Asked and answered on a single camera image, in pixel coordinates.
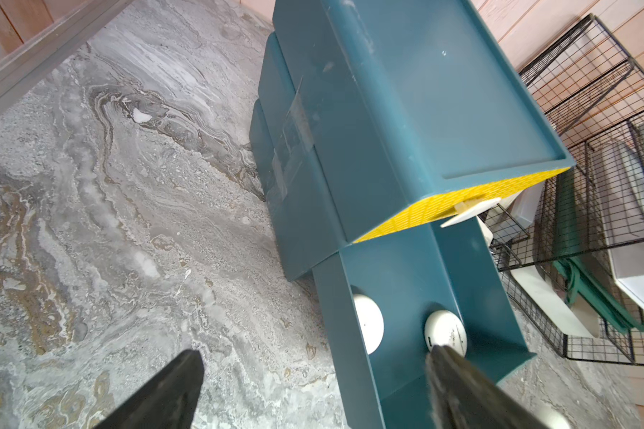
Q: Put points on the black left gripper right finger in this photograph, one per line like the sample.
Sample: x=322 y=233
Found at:
x=462 y=397

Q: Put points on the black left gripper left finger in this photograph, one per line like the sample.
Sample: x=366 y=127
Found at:
x=168 y=400

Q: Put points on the white round earphone case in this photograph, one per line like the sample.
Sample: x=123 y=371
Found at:
x=371 y=321
x=444 y=328

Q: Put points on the yellow drawer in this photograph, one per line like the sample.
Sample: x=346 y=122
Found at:
x=461 y=206

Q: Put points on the teal drawer cabinet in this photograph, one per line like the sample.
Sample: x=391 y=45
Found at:
x=374 y=117

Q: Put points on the black wire desk organizer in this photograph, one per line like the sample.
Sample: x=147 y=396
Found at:
x=576 y=267

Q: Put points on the aluminium frame rail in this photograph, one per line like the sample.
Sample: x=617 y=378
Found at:
x=36 y=37

